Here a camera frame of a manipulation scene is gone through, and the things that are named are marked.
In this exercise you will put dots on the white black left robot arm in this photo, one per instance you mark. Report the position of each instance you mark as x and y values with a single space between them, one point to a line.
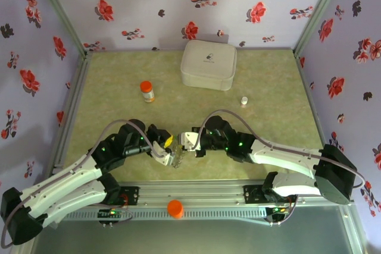
59 185

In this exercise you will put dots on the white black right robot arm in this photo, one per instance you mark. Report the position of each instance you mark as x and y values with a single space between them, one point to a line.
282 159

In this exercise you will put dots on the small white capped bottle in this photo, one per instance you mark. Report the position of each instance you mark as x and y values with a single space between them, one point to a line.
244 101

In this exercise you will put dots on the orange capped pill bottle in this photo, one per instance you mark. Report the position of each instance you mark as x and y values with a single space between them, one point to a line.
147 93

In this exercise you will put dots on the orange cylinder button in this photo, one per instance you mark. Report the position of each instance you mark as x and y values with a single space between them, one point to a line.
175 209

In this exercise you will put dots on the small circuit board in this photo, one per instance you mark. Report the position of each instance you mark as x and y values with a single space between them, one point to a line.
111 213
278 210

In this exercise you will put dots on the white zipped medicine case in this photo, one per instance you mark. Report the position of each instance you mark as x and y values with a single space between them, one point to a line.
208 66

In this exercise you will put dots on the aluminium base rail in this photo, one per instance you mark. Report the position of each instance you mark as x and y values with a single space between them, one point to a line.
193 191

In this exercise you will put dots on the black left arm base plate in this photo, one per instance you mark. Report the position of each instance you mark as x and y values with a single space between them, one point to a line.
132 194

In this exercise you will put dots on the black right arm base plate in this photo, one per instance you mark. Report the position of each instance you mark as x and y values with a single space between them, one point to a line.
253 194

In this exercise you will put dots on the aluminium side rail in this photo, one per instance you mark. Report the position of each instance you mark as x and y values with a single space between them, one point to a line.
310 99
73 99

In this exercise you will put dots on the aluminium frame post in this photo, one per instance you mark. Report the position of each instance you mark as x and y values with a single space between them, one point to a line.
320 10
61 10

